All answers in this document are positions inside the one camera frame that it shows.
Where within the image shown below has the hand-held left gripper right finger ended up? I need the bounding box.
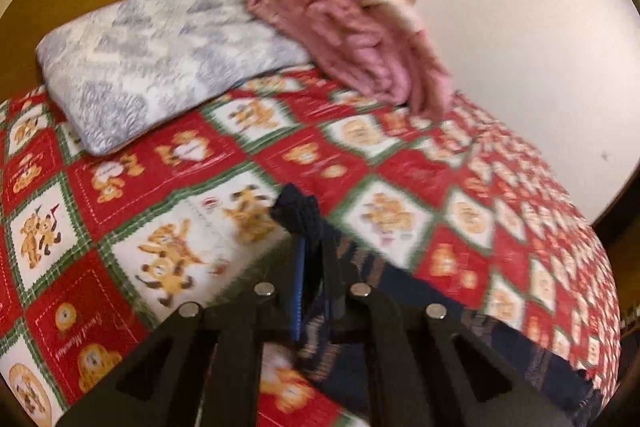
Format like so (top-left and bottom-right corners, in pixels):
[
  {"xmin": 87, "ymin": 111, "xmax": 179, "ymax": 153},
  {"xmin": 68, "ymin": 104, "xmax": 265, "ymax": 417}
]
[{"xmin": 320, "ymin": 227, "xmax": 573, "ymax": 427}]

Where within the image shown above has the grey white patterned pillow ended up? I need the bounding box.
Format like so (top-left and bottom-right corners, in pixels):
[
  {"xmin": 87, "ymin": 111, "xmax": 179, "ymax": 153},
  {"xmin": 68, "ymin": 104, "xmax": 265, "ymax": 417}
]
[{"xmin": 36, "ymin": 0, "xmax": 312, "ymax": 156}]

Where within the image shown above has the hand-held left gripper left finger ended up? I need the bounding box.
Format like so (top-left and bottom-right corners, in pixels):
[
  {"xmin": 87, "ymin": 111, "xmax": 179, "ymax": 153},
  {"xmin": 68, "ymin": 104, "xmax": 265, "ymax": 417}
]
[{"xmin": 62, "ymin": 234, "xmax": 308, "ymax": 427}]

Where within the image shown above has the navy blue knit garment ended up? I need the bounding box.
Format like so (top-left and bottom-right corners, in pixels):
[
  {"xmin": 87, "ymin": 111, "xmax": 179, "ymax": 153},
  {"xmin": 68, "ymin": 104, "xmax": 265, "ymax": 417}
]
[{"xmin": 271, "ymin": 184, "xmax": 605, "ymax": 427}]

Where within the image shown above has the red bear printed bedspread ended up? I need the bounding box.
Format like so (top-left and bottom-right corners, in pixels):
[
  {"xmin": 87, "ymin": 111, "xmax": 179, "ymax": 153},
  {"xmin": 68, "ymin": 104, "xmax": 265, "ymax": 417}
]
[{"xmin": 0, "ymin": 64, "xmax": 625, "ymax": 427}]

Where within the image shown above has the pink folded blanket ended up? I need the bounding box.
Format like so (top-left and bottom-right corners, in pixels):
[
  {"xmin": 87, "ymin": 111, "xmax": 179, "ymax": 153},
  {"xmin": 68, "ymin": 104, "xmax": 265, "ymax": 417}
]
[{"xmin": 239, "ymin": 0, "xmax": 457, "ymax": 118}]

